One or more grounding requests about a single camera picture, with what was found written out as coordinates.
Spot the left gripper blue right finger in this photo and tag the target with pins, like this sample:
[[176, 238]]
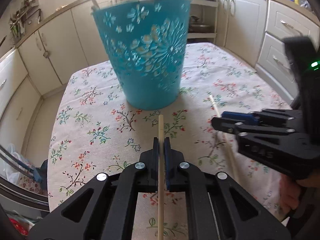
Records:
[[169, 163]]

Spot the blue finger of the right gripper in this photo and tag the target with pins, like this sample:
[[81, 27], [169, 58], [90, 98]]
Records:
[[240, 116], [229, 125]]

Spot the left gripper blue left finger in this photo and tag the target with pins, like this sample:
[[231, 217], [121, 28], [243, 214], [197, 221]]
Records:
[[155, 157]]

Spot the bamboo chopstick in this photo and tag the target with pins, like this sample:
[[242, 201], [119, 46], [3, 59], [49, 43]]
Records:
[[95, 5], [228, 145], [161, 178]]

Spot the person right hand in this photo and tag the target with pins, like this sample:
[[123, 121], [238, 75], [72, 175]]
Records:
[[289, 193]]

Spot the floral tablecloth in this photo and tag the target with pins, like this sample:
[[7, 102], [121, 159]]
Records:
[[97, 130]]

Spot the pan on rack shelf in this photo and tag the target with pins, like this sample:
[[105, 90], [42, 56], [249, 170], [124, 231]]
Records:
[[195, 26]]

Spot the teal perforated plastic basket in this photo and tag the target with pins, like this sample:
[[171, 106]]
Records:
[[145, 41]]

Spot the white storage rack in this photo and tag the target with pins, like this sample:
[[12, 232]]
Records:
[[207, 12]]

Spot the wall utensil rack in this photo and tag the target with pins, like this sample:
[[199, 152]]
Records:
[[25, 18]]

